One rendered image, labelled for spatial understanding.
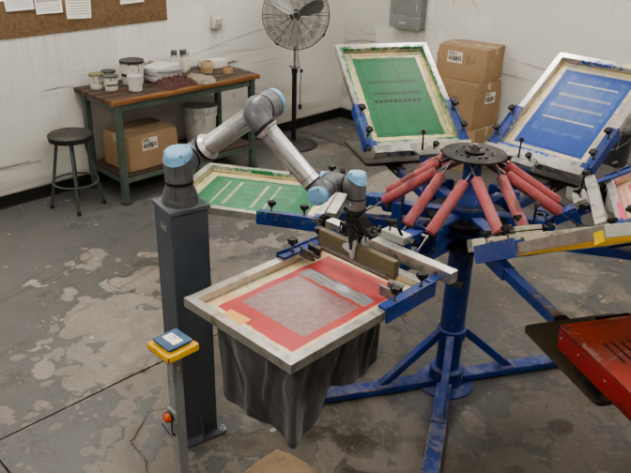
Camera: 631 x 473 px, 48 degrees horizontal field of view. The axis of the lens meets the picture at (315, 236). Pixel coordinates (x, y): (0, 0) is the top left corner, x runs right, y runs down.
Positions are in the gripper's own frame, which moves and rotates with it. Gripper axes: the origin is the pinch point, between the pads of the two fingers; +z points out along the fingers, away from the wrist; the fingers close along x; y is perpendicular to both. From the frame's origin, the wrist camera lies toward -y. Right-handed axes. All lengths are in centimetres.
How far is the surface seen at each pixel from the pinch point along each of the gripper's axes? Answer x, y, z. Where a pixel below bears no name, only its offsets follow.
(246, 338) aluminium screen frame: 65, -7, 7
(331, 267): 1.9, 11.9, 9.8
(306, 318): 37.4, -8.8, 9.8
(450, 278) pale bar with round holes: -17.0, -33.9, 3.2
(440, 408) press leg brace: -50, -17, 96
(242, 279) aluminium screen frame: 39.0, 25.5, 6.6
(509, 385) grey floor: -103, -26, 105
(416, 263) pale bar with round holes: -17.0, -17.3, 3.0
